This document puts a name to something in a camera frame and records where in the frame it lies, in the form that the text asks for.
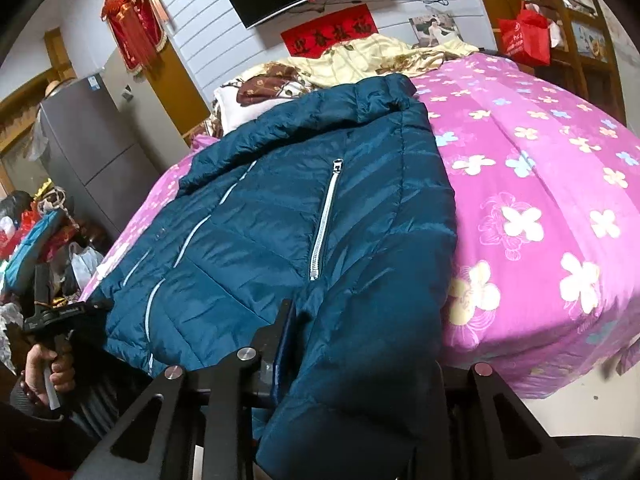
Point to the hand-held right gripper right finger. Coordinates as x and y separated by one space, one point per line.
487 395

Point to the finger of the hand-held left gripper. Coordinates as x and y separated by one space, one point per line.
92 308

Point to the person's left hand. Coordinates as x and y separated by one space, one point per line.
37 367

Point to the wall photo poster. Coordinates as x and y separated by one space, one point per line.
432 30

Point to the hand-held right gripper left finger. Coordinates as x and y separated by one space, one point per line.
278 347

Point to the pink floral blanket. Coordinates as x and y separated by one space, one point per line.
525 185

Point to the wooden shelf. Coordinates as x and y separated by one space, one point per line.
600 75

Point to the red knot wall decoration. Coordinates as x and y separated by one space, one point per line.
132 25

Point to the red shopping bag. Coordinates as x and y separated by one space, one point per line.
525 40

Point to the person's left forearm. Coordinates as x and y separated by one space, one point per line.
30 430

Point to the wooden cabinet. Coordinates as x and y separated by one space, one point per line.
55 55

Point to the teal puffer jacket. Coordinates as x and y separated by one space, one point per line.
260 220

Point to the grey refrigerator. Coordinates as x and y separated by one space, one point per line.
90 140

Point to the white plastic bag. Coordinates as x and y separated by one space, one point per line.
85 265

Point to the white brown floral quilt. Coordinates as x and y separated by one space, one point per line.
235 105

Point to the straw hat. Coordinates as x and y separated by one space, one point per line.
54 89

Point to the cream floral quilt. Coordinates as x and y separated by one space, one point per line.
350 65

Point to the red wall banner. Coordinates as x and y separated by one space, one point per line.
330 30

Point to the white wall socket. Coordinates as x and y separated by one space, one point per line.
127 94

